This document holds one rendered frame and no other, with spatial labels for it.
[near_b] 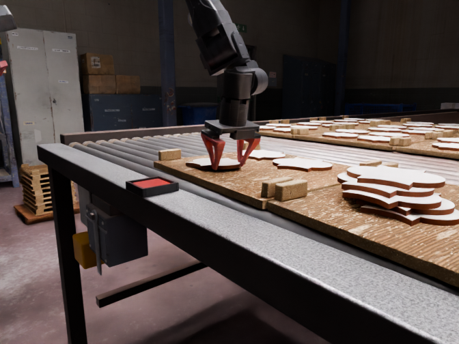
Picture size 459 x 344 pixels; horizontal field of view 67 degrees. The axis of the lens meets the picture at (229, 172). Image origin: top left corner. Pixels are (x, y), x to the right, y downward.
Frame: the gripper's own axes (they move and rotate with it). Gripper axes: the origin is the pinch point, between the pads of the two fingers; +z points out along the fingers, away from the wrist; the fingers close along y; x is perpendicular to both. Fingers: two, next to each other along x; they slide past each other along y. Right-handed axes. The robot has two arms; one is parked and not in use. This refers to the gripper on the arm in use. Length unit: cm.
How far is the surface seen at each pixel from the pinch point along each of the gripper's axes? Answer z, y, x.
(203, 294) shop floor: 111, -44, -72
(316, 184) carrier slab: -2.3, -6.6, 19.3
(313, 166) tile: -1.5, -15.2, 10.7
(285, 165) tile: -0.6, -11.3, 6.2
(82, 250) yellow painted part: 33, 25, -28
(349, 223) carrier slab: -5.4, 5.0, 35.0
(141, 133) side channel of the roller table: 18, -11, -83
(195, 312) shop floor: 109, -33, -60
